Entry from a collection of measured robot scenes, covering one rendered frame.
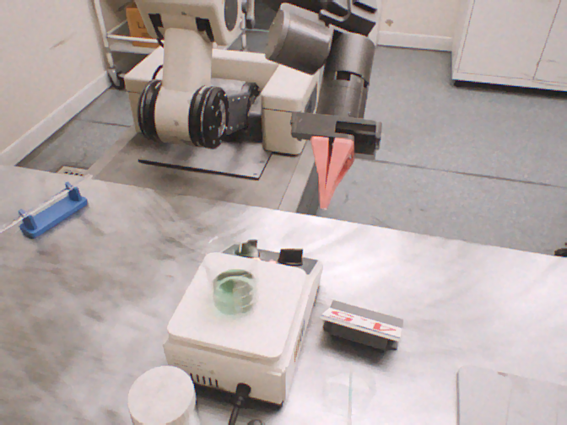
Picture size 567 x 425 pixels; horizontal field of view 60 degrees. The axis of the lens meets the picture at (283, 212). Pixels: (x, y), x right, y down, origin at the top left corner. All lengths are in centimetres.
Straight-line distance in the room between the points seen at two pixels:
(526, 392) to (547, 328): 11
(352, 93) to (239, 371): 32
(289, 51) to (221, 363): 34
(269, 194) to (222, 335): 96
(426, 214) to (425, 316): 138
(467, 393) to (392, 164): 174
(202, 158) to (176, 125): 27
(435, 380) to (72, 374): 40
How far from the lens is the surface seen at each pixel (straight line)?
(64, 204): 83
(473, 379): 59
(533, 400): 60
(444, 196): 212
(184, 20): 134
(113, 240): 75
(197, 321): 51
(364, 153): 59
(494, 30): 289
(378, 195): 206
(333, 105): 57
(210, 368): 52
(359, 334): 58
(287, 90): 151
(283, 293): 53
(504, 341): 65
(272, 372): 50
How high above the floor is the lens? 124
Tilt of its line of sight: 40 degrees down
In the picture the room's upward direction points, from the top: straight up
